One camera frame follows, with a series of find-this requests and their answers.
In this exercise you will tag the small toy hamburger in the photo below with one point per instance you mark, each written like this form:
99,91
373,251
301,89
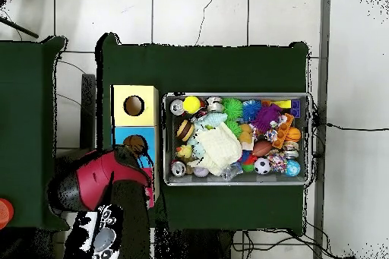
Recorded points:
185,130

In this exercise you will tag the yellow plush duck toy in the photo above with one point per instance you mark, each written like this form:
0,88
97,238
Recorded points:
184,152

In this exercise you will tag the cream knitted cloth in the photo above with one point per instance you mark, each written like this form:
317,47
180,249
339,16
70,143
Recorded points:
219,148

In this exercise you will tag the purple spiky ball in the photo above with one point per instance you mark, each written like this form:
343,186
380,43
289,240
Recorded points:
267,118

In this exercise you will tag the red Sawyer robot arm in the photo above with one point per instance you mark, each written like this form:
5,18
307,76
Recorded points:
97,177

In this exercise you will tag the wooden box with three holes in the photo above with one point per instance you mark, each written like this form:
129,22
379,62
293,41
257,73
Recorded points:
124,96

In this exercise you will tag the clear shallow mesh bin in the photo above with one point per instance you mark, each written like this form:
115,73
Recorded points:
307,107

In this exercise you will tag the light teal cloth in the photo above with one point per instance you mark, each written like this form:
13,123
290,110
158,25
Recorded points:
209,119

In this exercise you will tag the yellow tennis ball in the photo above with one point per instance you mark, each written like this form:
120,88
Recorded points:
192,104

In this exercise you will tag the silver can with pull tab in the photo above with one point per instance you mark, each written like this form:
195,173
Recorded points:
176,107

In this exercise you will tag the crushed silver can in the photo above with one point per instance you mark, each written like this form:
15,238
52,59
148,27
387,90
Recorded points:
215,104

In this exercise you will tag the green spiky ball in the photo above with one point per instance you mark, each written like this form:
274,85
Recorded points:
233,108

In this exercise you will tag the red soda can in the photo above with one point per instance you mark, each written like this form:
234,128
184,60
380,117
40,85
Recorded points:
178,169

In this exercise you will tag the small soccer ball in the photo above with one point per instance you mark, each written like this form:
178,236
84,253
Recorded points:
262,166

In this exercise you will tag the small orange basketball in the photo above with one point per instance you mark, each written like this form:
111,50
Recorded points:
293,133

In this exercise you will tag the black side stand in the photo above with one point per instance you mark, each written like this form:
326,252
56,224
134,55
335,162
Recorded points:
88,101

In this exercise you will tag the dark green side table cloth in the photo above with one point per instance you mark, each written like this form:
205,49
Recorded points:
30,119

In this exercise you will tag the red disc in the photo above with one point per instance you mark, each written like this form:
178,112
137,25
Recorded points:
5,213

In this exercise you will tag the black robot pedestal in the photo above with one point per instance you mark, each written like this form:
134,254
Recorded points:
200,247

